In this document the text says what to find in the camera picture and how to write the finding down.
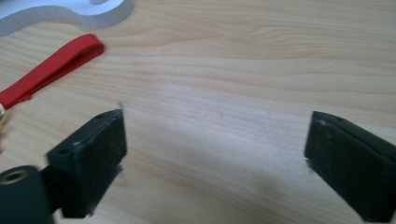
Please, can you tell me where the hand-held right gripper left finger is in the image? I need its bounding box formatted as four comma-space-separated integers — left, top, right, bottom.
39, 108, 128, 219

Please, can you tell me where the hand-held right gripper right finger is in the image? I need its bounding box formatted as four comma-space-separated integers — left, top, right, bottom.
304, 110, 396, 224

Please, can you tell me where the gold metal clasp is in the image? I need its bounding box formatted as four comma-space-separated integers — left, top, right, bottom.
0, 104, 7, 133

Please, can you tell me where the white curved foam board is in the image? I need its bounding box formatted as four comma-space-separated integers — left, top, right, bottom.
0, 0, 135, 38

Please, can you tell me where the red strap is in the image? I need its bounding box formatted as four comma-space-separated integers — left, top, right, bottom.
0, 33, 106, 110

